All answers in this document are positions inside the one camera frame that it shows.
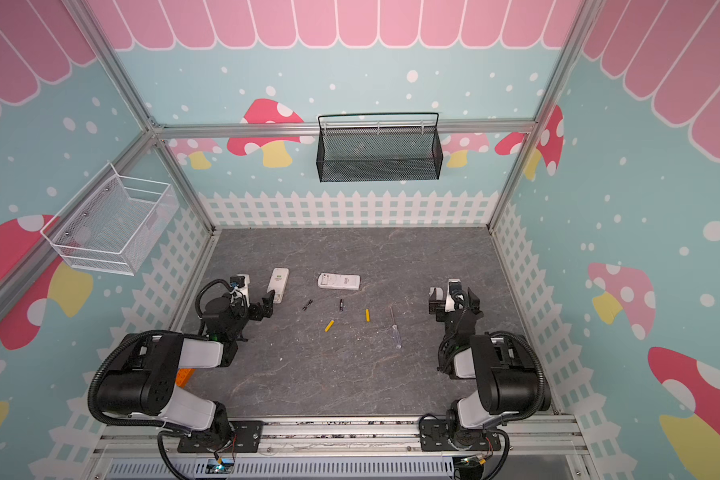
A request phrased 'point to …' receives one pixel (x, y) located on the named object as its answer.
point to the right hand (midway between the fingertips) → (452, 288)
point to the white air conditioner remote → (339, 280)
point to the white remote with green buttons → (278, 283)
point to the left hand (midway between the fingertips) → (260, 293)
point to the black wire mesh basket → (374, 147)
